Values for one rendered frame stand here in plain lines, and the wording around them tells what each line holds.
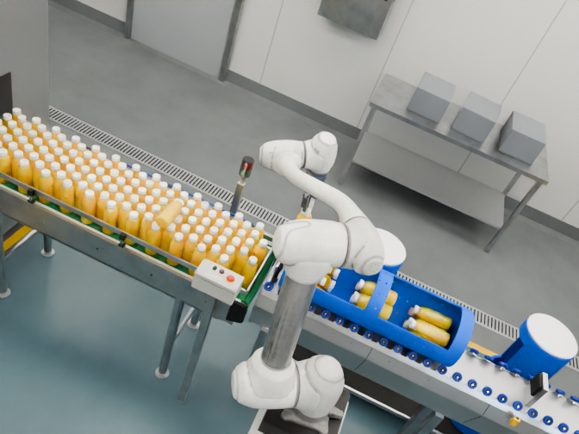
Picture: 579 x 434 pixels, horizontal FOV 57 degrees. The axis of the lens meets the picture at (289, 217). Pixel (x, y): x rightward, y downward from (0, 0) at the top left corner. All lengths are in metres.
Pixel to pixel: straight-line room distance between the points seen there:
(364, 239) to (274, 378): 0.57
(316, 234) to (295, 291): 0.20
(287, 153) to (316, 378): 0.79
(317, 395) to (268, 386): 0.19
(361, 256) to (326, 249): 0.10
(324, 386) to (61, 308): 2.08
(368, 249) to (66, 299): 2.44
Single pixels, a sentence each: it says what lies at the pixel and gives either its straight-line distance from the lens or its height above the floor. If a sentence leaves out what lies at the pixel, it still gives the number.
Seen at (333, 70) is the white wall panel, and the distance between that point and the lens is 5.57.
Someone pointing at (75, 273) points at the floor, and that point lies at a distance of 3.72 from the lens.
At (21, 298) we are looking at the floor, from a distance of 3.61.
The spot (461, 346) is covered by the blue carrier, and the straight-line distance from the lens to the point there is 2.51.
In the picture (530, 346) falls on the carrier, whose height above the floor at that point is 0.99.
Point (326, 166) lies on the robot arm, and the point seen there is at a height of 1.75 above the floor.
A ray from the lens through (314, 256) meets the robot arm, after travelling 1.46.
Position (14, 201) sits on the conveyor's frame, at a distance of 2.94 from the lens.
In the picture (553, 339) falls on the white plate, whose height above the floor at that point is 1.04.
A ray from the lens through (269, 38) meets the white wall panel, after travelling 5.69.
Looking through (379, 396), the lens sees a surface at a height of 0.15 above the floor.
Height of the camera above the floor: 2.85
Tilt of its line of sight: 40 degrees down
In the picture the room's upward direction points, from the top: 22 degrees clockwise
